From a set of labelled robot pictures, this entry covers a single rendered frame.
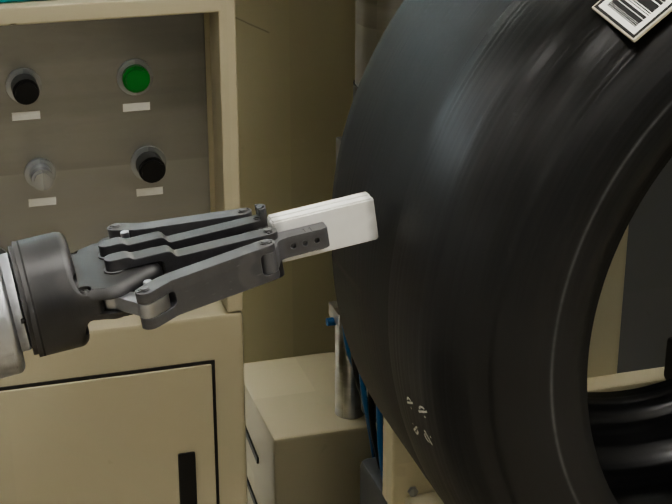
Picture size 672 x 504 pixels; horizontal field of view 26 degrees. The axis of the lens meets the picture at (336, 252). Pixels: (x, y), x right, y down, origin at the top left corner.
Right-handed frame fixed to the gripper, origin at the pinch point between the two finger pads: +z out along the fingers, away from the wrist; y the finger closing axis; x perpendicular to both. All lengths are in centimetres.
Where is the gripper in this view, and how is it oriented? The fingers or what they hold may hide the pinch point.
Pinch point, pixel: (323, 227)
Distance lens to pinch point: 96.1
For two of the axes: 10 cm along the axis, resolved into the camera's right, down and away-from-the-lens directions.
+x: 1.3, 9.1, 4.0
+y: -2.9, -3.5, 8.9
